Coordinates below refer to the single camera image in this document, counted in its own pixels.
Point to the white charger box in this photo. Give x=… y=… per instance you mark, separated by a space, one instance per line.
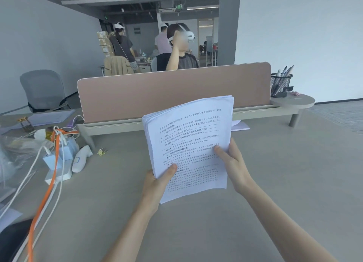
x=59 y=162

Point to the person's right hand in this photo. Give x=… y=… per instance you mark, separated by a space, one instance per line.
x=236 y=168

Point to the gold-capped glass bottle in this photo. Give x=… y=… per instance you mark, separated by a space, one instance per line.
x=25 y=124

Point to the pink desk divider panel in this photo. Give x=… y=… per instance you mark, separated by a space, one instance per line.
x=173 y=93

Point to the person's left thumb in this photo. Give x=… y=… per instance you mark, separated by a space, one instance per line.
x=167 y=174

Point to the person's right forearm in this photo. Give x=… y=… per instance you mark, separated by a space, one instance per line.
x=279 y=222

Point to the gold binder clip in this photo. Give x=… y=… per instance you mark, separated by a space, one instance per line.
x=101 y=151

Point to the person's left hand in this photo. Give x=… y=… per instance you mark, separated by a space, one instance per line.
x=153 y=188

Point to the person's right thumb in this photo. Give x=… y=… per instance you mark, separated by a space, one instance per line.
x=222 y=154

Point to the white pens in holder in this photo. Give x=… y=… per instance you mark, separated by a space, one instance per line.
x=282 y=73

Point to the grey office chair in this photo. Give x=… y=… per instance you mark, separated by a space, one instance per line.
x=44 y=90

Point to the white headset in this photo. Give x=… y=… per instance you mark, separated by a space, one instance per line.
x=187 y=36

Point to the stack of cardboard boxes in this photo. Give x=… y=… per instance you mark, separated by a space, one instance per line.
x=105 y=43

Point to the white paper sheet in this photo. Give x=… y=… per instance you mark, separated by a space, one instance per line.
x=46 y=118

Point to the person's left forearm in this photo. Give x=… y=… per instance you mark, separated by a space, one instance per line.
x=129 y=233

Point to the white handheld controller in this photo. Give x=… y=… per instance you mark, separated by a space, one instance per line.
x=80 y=158

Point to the beige jacket on chair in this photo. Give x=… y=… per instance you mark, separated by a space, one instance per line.
x=117 y=65

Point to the stack of printed white papers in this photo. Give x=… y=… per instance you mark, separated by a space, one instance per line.
x=188 y=145

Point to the black mesh pen holder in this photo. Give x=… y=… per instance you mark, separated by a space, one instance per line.
x=280 y=85

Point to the black tablet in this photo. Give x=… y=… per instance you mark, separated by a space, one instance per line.
x=11 y=242

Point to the grey divider base shelf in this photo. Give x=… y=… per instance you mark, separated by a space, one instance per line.
x=198 y=120

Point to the clear plastic bag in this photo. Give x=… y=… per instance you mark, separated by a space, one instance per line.
x=17 y=157

